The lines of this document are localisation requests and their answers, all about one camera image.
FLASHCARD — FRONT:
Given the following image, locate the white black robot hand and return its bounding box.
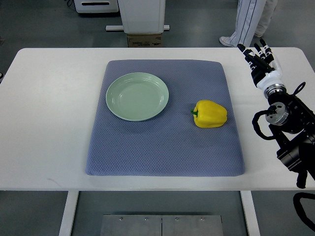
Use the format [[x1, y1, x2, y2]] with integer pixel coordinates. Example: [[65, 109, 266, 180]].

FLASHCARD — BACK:
[[237, 38, 283, 90]]

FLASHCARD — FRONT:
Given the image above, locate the yellow bell pepper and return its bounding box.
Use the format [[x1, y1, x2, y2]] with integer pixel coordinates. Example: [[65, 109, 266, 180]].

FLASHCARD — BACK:
[[190, 100, 227, 128]]

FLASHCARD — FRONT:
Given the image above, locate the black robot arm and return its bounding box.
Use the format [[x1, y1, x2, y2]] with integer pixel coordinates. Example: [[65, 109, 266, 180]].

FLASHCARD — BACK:
[[252, 83, 315, 189]]

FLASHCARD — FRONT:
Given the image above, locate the light green plate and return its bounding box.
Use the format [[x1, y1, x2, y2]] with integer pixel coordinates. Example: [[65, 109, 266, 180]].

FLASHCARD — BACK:
[[105, 72, 169, 121]]

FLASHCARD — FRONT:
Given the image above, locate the grey metal floor plate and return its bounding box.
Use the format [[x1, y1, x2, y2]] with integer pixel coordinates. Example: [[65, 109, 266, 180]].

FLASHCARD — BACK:
[[100, 215, 223, 236]]

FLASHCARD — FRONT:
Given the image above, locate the person in striped trousers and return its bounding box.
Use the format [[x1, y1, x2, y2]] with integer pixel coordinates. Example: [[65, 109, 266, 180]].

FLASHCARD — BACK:
[[219, 0, 278, 47]]

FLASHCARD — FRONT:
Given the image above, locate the blue-grey quilted mat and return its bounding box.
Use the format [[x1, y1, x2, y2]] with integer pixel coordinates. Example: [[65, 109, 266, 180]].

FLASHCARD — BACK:
[[86, 59, 245, 177]]

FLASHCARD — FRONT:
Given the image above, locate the cardboard box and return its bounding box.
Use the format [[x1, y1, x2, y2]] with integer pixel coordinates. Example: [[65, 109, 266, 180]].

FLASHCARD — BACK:
[[127, 34, 163, 48]]

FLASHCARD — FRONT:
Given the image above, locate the white machine cabinet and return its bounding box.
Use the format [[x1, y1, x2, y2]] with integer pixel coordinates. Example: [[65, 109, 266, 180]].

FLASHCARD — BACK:
[[74, 0, 119, 14]]

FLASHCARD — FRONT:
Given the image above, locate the white pedestal column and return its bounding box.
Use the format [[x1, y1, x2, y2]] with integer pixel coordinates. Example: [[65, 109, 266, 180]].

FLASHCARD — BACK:
[[105, 0, 170, 34]]

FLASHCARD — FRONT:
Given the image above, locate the white table frame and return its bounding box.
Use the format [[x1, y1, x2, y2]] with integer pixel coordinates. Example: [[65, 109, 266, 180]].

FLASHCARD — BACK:
[[59, 191, 262, 236]]

